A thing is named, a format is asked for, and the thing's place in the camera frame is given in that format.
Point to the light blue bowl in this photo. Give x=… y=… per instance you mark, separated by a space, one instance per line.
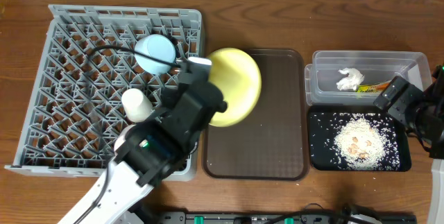
x=155 y=46

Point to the clear plastic bin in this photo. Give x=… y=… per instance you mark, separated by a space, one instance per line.
x=322 y=75

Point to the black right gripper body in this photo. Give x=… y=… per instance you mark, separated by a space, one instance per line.
x=405 y=105

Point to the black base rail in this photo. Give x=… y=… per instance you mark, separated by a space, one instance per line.
x=208 y=218

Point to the black waste tray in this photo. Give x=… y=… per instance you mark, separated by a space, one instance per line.
x=322 y=154

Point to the yellow plate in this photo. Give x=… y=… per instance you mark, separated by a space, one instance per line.
x=238 y=77

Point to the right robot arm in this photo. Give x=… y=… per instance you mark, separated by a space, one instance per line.
x=421 y=113

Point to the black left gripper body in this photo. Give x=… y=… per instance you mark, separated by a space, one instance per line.
x=188 y=144

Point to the brown plastic tray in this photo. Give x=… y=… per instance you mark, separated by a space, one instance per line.
x=271 y=142

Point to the rice and nuts pile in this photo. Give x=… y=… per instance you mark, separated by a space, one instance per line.
x=360 y=142

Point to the yellow green snack wrapper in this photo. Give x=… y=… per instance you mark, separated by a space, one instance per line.
x=373 y=88

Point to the grey dishwasher rack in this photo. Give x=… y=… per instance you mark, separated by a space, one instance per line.
x=75 y=111

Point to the pink bowl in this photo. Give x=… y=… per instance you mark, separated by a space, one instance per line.
x=121 y=138

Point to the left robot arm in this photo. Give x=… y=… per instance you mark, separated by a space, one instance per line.
x=151 y=151

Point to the white cup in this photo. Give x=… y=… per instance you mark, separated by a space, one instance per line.
x=136 y=105

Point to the white tissue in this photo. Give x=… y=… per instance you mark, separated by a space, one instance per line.
x=352 y=80

